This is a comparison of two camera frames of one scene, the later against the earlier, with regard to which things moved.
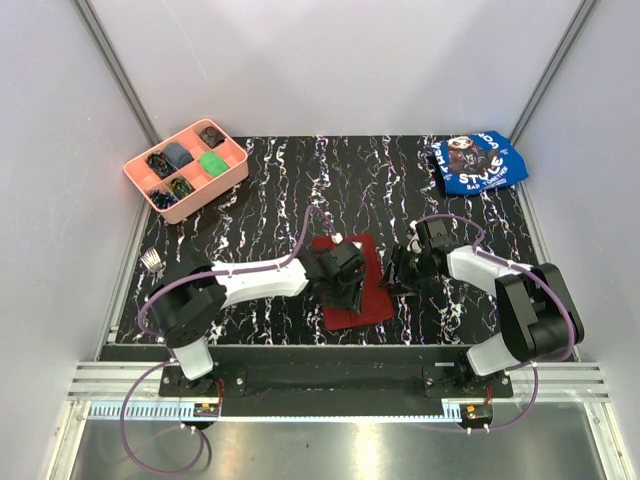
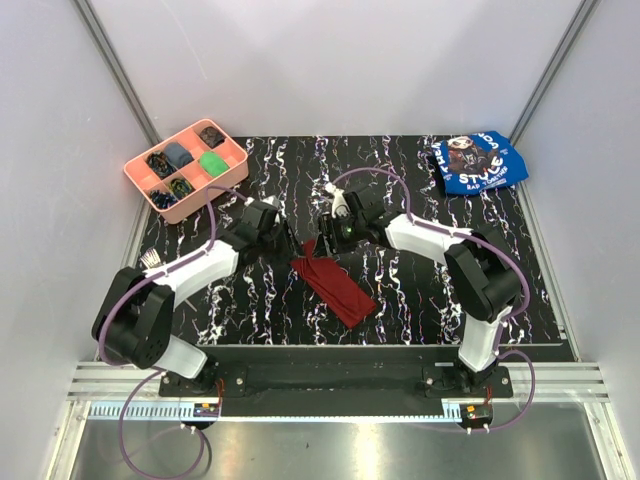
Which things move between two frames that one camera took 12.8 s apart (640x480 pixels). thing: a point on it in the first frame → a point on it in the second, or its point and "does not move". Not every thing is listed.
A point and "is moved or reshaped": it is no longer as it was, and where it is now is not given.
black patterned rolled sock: [159, 164] does not move
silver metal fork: [152, 260] does not move
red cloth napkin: [376, 299] is moved or reshaped
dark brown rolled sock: [212, 137] does not move
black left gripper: [352, 300] → [290, 248]
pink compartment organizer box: [190, 171] does not move
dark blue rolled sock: [162, 200] does not move
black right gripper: [406, 286] → [325, 247]
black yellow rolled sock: [180, 187] does not move
